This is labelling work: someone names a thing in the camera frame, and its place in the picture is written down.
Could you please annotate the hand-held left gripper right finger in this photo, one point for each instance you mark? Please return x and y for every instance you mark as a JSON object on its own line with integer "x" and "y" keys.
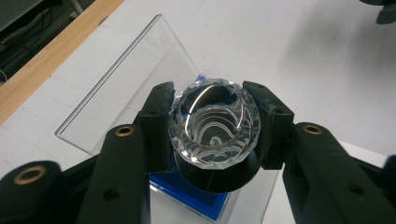
{"x": 323, "y": 180}

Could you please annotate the white metal desk frame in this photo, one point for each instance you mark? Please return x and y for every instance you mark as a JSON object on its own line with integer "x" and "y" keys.
{"x": 76, "y": 6}

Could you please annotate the crystal-top stamp with black base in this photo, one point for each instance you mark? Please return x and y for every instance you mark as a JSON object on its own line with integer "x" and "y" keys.
{"x": 214, "y": 124}

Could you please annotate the blue ink pad clear case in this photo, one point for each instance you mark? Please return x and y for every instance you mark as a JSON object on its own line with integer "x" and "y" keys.
{"x": 193, "y": 196}

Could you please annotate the large white table cover sheet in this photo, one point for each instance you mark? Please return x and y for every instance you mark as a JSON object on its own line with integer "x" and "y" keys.
{"x": 280, "y": 46}

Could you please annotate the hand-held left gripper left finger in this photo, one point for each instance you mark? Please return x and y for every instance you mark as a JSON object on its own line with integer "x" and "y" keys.
{"x": 121, "y": 174}

